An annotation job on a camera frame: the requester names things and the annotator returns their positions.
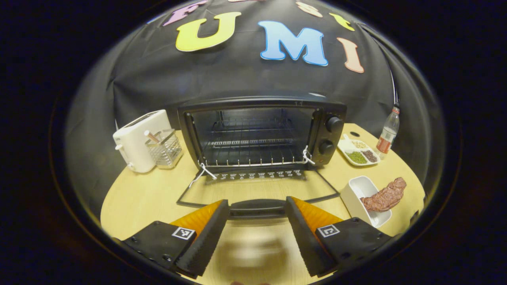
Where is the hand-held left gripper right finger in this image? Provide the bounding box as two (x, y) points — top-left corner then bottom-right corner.
(285, 196), (396, 277)

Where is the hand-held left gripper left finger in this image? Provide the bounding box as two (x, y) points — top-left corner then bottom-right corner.
(119, 199), (231, 279)

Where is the brown meat piece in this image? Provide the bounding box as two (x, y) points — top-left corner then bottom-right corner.
(360, 177), (407, 213)

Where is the black electric oven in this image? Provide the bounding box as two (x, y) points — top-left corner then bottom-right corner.
(176, 96), (348, 220)

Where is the white rectangular dish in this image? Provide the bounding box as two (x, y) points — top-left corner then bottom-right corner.
(340, 176), (393, 228)

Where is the clear utensil holder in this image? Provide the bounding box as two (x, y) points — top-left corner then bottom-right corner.
(145, 129), (183, 169)

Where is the white divided dish with beans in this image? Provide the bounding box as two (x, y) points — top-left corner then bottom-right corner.
(337, 134), (381, 167)

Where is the white toaster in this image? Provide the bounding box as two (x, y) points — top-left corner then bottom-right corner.
(113, 110), (173, 173)

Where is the clear bottle with red label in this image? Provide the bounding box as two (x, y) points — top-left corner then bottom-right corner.
(375, 104), (400, 156)

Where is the black backdrop cloth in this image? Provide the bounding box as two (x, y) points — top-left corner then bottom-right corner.
(65, 0), (442, 216)

